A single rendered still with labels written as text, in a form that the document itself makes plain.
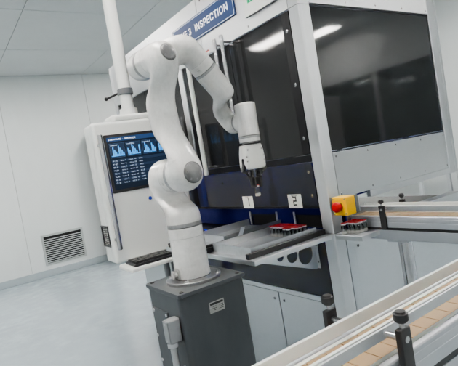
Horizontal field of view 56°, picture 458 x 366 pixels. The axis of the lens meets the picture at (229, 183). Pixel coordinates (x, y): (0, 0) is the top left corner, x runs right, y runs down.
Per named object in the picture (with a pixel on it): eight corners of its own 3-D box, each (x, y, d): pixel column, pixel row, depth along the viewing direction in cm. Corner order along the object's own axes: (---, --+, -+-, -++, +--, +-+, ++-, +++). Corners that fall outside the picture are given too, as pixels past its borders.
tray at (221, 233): (249, 225, 231) (248, 218, 231) (281, 226, 210) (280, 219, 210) (195, 240, 212) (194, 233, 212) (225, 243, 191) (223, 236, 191)
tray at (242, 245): (275, 232, 197) (274, 225, 197) (317, 235, 175) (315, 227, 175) (214, 251, 178) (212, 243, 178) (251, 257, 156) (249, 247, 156)
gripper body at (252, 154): (254, 141, 177) (258, 168, 177) (234, 143, 171) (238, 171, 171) (265, 139, 170) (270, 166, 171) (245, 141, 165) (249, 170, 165)
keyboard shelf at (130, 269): (187, 246, 254) (187, 242, 254) (211, 250, 231) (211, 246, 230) (114, 267, 230) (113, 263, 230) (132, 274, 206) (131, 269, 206)
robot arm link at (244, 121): (232, 138, 172) (248, 134, 165) (227, 105, 171) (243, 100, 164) (248, 136, 177) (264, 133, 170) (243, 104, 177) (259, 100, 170)
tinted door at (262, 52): (249, 163, 212) (229, 43, 209) (312, 154, 176) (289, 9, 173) (248, 163, 211) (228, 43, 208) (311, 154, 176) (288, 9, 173)
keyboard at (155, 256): (193, 245, 242) (193, 240, 242) (206, 247, 230) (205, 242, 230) (125, 263, 221) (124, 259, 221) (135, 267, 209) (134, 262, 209)
